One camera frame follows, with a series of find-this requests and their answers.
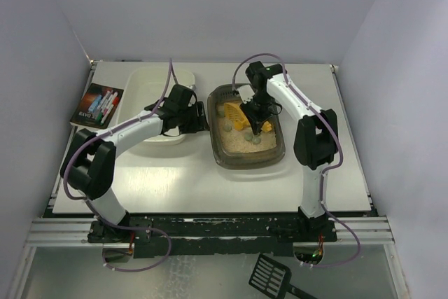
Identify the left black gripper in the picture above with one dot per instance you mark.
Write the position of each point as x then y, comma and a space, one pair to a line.
200, 117

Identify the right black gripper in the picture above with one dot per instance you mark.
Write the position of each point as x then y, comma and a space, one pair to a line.
257, 110

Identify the yellow litter scoop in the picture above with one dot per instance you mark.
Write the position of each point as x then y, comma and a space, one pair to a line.
235, 115

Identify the brown litter box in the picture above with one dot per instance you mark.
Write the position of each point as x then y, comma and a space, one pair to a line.
230, 149

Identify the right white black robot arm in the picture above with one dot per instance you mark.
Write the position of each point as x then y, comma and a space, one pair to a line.
315, 143

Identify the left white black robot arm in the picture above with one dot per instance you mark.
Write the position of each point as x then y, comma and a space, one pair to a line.
88, 168

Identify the green clump three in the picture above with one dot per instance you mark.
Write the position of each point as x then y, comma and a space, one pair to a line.
248, 136

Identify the green clump four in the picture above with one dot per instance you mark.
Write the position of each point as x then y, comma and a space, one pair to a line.
257, 140

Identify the green clump two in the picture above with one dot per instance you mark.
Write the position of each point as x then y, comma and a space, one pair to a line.
227, 127

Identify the white plastic tub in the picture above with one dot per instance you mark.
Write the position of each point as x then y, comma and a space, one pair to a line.
144, 87

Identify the pack of markers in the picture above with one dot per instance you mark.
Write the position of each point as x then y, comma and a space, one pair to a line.
101, 104

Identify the dark book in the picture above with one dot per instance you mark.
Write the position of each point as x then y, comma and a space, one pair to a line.
80, 116

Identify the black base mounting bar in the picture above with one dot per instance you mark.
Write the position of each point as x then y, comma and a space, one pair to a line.
149, 241

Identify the black slotted spatula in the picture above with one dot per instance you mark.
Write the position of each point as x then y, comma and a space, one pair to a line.
273, 279

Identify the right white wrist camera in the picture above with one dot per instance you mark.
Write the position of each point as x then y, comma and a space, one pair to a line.
244, 92

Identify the aluminium rail frame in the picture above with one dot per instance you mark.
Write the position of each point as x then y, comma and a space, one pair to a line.
74, 231

